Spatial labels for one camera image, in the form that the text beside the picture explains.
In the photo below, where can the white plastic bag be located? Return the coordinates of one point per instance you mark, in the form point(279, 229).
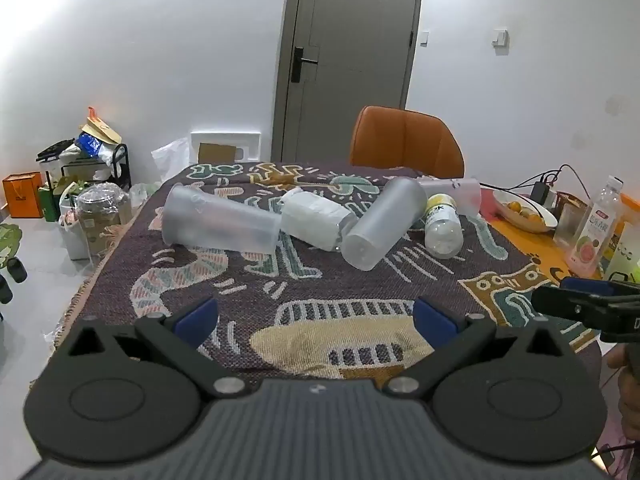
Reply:
point(172, 160)

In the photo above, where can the white printed carton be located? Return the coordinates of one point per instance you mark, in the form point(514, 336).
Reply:
point(625, 247)

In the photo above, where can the white flat box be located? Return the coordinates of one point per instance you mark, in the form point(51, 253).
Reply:
point(225, 136)

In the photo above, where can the white wall hook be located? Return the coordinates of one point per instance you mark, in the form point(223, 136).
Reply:
point(500, 37)

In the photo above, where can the green package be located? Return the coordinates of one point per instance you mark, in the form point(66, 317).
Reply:
point(48, 205)

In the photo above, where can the dark red basket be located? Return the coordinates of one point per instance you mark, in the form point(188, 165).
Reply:
point(570, 200)

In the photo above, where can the white oval bowl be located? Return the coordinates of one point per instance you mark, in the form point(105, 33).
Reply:
point(545, 220)

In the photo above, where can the white opaque cup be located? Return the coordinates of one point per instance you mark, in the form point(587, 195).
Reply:
point(315, 217)

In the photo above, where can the clear bottle yellow cap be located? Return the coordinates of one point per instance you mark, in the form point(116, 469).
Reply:
point(442, 230)

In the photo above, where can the clear drinking glass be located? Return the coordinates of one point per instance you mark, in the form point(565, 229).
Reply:
point(567, 227)

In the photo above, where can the person's right hand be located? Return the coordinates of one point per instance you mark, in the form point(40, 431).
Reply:
point(629, 390)

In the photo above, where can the brown cardboard piece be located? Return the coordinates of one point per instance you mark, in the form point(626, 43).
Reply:
point(220, 152)

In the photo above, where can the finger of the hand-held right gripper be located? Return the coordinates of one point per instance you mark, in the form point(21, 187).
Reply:
point(587, 286)
point(560, 302)

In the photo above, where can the orange paper bag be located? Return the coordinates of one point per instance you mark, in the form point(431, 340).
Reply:
point(22, 195)

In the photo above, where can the black metal rack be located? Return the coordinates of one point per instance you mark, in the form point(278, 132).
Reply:
point(120, 165)

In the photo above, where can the white shopping bag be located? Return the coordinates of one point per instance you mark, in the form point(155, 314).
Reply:
point(74, 235)

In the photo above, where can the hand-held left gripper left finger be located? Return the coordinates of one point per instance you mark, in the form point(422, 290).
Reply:
point(197, 318)

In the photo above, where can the clear plastic jar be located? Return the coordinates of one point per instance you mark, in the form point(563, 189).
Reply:
point(102, 220)

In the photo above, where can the grey door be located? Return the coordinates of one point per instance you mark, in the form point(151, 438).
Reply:
point(350, 60)

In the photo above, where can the large frosted plastic cup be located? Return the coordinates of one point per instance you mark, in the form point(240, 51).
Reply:
point(220, 217)

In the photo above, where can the orange fruit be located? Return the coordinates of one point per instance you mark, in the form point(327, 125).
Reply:
point(513, 206)
point(533, 219)

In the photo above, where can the blue white bag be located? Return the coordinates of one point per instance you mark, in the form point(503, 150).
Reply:
point(92, 147)

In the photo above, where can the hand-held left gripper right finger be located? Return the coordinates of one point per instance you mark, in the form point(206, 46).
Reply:
point(434, 320)

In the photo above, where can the orange chair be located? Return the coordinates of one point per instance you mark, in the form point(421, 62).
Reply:
point(405, 137)

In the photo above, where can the printed woven blanket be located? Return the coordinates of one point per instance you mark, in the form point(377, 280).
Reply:
point(325, 290)

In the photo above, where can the pink label drink bottle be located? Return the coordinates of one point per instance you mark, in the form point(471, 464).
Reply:
point(595, 235)

